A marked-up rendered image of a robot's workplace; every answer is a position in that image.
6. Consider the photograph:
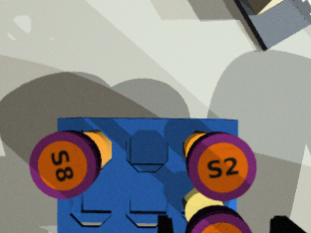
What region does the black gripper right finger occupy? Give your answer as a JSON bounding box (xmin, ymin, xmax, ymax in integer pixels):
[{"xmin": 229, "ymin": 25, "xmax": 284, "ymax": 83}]
[{"xmin": 270, "ymin": 216, "xmax": 307, "ymax": 233}]

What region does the blue tube rack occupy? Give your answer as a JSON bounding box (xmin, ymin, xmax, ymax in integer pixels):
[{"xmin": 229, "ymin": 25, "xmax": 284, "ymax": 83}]
[{"xmin": 57, "ymin": 117, "xmax": 238, "ymax": 233}]

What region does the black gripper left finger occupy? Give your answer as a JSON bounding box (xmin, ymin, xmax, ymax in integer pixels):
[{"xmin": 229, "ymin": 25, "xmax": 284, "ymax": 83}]
[{"xmin": 157, "ymin": 215, "xmax": 173, "ymax": 233}]

